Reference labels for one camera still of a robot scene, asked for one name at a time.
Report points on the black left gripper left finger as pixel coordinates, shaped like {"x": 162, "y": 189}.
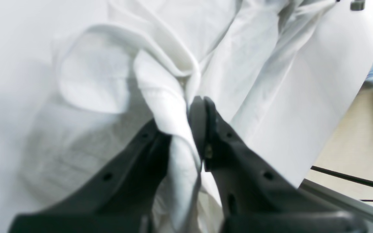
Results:
{"x": 118, "y": 199}

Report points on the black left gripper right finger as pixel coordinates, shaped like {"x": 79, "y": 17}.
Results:
{"x": 254, "y": 197}

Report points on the white printed T-shirt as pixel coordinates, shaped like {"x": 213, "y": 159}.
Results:
{"x": 148, "y": 60}

